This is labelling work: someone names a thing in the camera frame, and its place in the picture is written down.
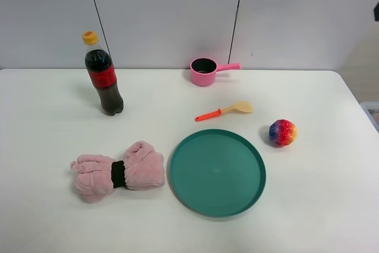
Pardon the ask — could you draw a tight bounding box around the rainbow coloured ball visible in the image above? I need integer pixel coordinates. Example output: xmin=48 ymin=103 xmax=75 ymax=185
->
xmin=268 ymin=119 xmax=298 ymax=147

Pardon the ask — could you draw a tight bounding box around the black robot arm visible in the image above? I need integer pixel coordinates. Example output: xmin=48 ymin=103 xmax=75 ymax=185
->
xmin=373 ymin=3 xmax=379 ymax=22

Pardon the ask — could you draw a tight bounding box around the pink toy saucepan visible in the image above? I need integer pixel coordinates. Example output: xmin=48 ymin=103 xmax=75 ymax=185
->
xmin=190 ymin=58 xmax=241 ymax=87

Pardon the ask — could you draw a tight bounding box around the teal round plate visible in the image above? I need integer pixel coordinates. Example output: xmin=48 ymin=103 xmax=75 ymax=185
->
xmin=168 ymin=129 xmax=266 ymax=217

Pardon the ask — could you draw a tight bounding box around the cola bottle yellow cap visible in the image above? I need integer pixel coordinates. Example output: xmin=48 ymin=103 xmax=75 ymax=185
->
xmin=82 ymin=31 xmax=124 ymax=116

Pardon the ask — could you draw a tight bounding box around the pink rolled towel black band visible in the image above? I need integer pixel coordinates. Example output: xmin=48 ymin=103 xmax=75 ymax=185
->
xmin=70 ymin=141 xmax=165 ymax=203

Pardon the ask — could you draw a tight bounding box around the translucent storage bin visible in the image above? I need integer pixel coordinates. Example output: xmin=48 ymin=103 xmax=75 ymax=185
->
xmin=360 ymin=102 xmax=379 ymax=132

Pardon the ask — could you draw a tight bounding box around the toy spatula orange handle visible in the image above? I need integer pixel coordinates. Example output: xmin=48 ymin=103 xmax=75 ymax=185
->
xmin=195 ymin=101 xmax=253 ymax=122

